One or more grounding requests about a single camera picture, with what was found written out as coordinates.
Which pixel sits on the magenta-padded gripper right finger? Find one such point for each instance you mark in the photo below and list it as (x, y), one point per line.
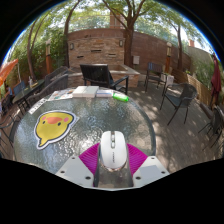
(150, 170)

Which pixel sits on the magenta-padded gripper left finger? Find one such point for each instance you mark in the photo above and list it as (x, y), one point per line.
(75, 170)

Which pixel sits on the white computer mouse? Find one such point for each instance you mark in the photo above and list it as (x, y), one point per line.
(113, 150)

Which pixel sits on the yellow chick-shaped mouse pad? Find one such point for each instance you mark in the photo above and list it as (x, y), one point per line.
(53, 128)

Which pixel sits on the white licence plate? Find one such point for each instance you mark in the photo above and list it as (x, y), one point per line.
(38, 106)

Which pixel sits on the green marker tube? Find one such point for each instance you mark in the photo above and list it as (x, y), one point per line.
(120, 97)

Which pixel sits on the white book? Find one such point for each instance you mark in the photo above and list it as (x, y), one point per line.
(85, 91)

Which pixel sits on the black mesh patio chair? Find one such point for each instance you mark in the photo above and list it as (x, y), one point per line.
(5, 128)
(186, 93)
(216, 121)

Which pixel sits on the small pale blue book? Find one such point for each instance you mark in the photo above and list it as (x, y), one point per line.
(104, 93)

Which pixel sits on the dark wicker chair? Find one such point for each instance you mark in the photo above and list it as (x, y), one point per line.
(56, 74)
(50, 88)

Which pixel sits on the round dark patio table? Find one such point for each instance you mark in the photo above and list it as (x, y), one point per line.
(28, 90)

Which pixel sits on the white bag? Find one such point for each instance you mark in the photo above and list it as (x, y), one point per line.
(168, 79)

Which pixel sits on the black slatted chair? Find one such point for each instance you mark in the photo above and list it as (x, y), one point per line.
(95, 73)

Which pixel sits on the blue patio chair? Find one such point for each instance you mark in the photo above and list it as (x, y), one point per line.
(19, 88)

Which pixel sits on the black metal slat chair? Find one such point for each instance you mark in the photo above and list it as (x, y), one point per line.
(155, 69)

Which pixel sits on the leaning twin-trunk tree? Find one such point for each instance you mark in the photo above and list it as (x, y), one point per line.
(31, 60)

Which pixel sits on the orange patio umbrella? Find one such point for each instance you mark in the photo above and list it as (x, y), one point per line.
(7, 69)

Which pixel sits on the thin tree by fence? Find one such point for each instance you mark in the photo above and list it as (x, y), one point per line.
(180, 50)

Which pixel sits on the large forked tree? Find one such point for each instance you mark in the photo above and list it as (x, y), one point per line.
(128, 46)

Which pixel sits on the slender curved tree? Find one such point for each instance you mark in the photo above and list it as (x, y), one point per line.
(67, 26)

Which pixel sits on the grey wall utility box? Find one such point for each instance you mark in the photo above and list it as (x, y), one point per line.
(136, 59)

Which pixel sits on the wooden lamp post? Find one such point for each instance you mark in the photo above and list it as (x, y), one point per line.
(168, 58)
(49, 58)

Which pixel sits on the black wall lamp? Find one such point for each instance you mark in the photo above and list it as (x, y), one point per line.
(71, 46)
(121, 43)

